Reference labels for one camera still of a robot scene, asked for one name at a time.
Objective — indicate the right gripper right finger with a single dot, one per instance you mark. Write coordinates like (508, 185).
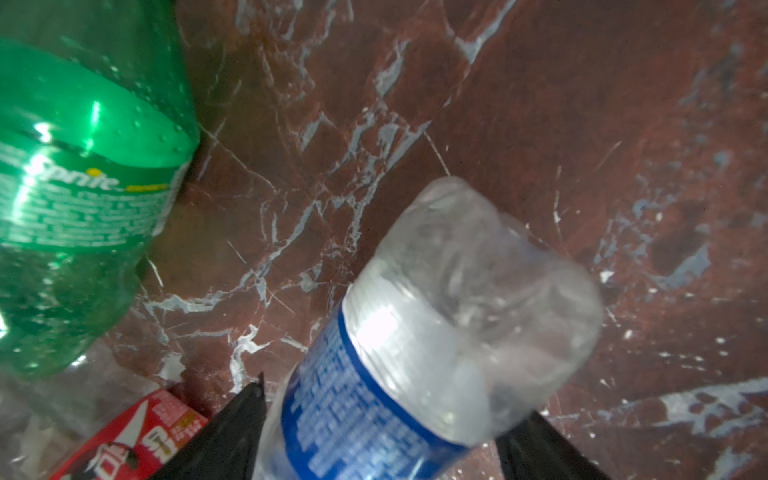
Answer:
(535, 450)

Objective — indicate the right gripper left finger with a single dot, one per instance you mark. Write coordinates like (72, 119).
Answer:
(227, 447)

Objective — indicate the clear bottle red label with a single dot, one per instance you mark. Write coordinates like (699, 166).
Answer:
(94, 420)

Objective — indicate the water bottle blue label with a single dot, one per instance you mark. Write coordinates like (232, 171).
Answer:
(454, 333)

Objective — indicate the green soda bottle yellow cap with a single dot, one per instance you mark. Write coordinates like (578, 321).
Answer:
(98, 129)

